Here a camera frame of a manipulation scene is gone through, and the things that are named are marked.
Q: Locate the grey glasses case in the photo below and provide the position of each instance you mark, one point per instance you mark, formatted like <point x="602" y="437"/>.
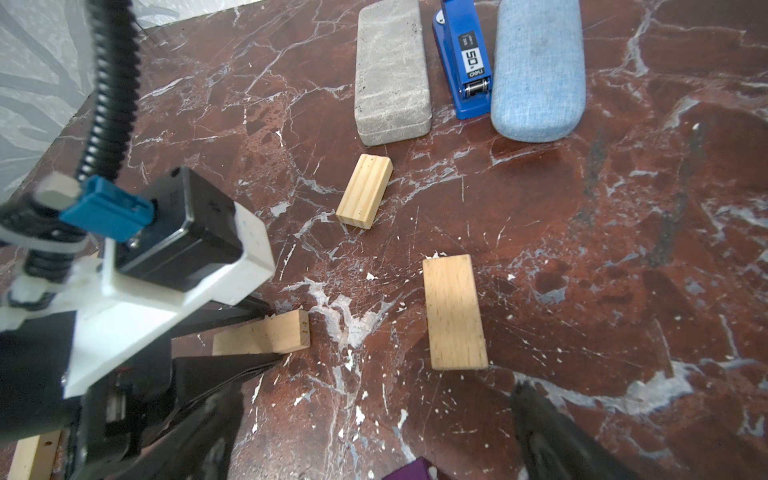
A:
<point x="392" y="95"/>

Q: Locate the purple block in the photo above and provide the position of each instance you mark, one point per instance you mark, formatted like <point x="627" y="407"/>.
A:
<point x="419" y="469"/>

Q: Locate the light blue glasses case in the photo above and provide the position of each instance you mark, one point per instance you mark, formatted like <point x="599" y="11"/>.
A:
<point x="539" y="92"/>

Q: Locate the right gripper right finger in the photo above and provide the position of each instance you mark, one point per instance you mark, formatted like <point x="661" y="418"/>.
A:
<point x="554" y="447"/>

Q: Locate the ribbed wood block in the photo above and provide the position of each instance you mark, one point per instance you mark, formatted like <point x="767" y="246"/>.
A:
<point x="364" y="191"/>

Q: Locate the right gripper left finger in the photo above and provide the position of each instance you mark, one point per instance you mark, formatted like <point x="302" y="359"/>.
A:
<point x="178" y="423"/>

